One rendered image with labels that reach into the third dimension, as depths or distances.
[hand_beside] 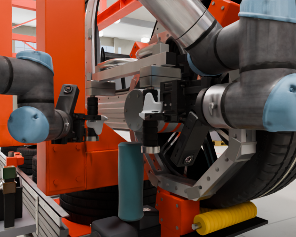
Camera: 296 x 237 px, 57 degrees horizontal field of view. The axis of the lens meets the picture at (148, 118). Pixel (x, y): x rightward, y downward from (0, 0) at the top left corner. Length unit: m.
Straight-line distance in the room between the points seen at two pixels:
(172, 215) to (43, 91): 0.57
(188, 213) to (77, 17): 0.86
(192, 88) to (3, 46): 2.72
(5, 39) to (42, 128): 2.57
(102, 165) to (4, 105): 1.96
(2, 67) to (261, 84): 0.44
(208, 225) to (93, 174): 0.56
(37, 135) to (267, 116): 0.42
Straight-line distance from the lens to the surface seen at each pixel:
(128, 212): 0.96
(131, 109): 0.83
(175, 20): 0.49
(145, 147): 0.63
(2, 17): 3.18
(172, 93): 0.52
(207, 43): 0.50
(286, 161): 0.84
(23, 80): 0.59
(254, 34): 0.41
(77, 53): 1.18
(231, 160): 0.74
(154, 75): 0.62
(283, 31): 0.41
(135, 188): 0.94
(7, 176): 1.05
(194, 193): 0.85
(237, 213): 0.96
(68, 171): 1.16
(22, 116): 0.60
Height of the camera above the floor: 0.84
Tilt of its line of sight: 1 degrees down
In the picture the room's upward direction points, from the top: straight up
